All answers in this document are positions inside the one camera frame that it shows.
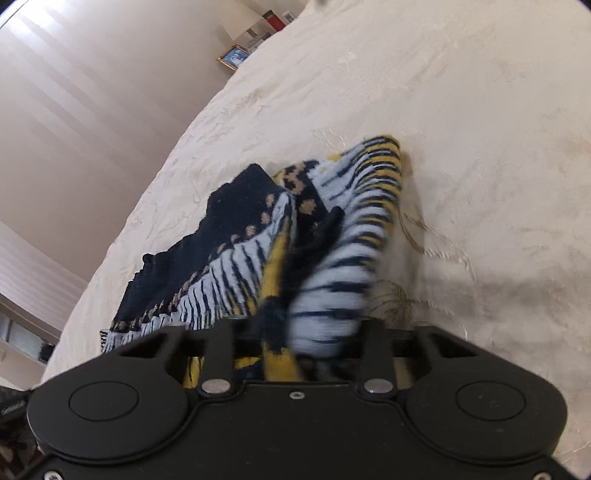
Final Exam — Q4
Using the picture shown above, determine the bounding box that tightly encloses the cream bedspread bed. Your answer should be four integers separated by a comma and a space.
39, 0, 591, 480

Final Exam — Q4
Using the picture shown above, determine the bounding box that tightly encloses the gold picture frame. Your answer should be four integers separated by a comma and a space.
217, 44, 252, 72

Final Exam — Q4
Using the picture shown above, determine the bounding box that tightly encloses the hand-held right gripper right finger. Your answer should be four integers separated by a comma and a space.
360, 320, 481, 400

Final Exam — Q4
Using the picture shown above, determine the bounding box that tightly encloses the white table lamp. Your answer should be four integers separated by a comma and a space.
217, 0, 265, 37

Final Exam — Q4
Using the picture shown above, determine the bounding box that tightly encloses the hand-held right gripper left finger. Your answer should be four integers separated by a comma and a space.
108, 318, 239, 398

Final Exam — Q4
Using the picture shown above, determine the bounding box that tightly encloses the patterned knit sweater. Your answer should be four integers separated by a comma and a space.
99, 134, 413, 388

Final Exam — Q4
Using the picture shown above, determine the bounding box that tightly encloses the dark patterned cloth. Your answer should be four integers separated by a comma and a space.
0, 385, 43, 480

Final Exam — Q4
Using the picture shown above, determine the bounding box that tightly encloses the white wardrobe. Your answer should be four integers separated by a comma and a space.
0, 293, 62, 366

